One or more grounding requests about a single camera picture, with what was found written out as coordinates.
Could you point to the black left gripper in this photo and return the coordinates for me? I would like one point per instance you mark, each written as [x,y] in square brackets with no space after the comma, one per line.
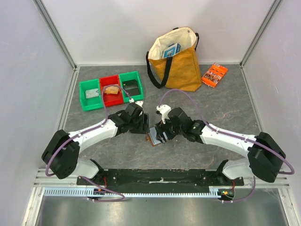
[144,127]

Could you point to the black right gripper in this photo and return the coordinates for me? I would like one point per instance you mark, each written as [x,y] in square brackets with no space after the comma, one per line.
[161,131]

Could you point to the brown leather card holder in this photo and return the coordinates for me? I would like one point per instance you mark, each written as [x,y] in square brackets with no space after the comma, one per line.
[151,137]

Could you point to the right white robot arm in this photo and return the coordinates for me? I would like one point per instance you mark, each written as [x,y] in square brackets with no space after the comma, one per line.
[262,157]

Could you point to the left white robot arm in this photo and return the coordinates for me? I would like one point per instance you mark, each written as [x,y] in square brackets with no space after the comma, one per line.
[62,153]

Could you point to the black card stack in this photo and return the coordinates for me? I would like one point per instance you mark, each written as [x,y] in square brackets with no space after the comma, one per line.
[131,87]

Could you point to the red plastic bin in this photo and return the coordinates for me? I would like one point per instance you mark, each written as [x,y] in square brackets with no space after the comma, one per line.
[111,99]

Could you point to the left green plastic bin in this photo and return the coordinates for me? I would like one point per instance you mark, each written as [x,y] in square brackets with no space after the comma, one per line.
[92,103]

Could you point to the green plastic bin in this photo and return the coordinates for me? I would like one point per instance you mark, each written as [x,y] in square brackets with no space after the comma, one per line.
[131,76]
[92,103]

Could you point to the right green plastic bin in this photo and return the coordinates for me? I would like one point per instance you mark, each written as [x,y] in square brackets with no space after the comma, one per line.
[131,76]

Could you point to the mustard tote bag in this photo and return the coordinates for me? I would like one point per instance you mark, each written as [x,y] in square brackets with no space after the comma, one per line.
[180,71]

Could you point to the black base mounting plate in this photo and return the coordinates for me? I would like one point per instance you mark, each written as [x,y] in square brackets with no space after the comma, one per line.
[163,180]

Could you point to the orange snack packet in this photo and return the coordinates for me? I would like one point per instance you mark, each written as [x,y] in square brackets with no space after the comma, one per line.
[214,75]

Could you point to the blue box in bag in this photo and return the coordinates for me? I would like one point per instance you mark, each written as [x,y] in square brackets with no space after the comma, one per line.
[171,50]

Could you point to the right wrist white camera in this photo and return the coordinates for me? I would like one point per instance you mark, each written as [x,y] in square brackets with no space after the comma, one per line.
[163,110]

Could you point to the front aluminium rail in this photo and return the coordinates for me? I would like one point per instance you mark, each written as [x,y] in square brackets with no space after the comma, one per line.
[42,180]

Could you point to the grey slotted cable duct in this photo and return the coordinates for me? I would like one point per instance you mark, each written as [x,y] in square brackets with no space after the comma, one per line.
[93,192]

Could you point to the left aluminium frame post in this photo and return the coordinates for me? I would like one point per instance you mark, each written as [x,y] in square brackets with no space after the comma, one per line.
[54,31]

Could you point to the aluminium frame post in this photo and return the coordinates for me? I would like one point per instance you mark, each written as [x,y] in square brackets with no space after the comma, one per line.
[54,31]
[261,30]

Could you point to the right aluminium frame post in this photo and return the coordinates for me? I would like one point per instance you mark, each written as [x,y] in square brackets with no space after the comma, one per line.
[261,30]

